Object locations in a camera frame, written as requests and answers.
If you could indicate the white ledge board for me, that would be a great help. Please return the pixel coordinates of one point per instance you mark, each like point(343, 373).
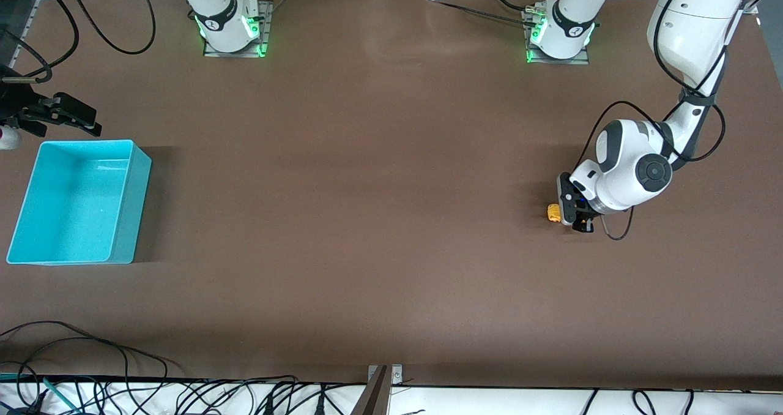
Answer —
point(489, 404)

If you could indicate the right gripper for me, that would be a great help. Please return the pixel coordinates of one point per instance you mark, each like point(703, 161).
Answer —
point(22, 105)

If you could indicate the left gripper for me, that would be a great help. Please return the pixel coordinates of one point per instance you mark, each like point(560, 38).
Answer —
point(586, 220)

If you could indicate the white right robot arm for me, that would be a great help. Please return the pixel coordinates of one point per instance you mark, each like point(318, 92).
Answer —
point(220, 17)

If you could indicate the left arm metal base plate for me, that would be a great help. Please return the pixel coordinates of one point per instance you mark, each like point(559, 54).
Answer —
point(563, 61)

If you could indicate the turquoise plastic bin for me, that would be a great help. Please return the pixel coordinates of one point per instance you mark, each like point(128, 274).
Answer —
point(73, 207)

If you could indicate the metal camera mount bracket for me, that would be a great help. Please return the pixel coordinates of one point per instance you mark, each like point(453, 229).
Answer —
point(374, 396)

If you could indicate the yellow beetle toy car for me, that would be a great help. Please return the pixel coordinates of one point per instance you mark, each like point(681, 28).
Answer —
point(553, 213)

